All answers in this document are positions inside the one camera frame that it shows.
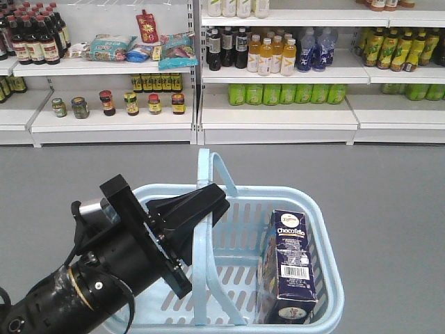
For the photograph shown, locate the blue Chocofello cookie box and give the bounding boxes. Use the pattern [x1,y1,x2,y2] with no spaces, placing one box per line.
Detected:
[256,209,318,324]

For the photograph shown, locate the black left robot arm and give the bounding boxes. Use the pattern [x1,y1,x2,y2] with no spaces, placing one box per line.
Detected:
[1,175,229,333]

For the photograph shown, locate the white store shelving unit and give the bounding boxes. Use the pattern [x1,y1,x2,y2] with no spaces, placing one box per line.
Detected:
[1,1,444,147]

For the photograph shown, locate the light blue plastic basket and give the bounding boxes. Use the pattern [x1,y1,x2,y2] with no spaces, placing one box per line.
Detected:
[102,148,346,334]

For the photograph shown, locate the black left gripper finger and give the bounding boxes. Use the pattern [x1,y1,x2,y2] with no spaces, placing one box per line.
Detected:
[146,183,225,223]
[156,198,230,266]

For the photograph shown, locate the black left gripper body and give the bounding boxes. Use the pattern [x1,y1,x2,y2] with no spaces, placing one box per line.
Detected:
[94,175,192,299]

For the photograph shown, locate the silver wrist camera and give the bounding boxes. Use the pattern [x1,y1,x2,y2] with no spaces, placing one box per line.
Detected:
[71,198,120,230]

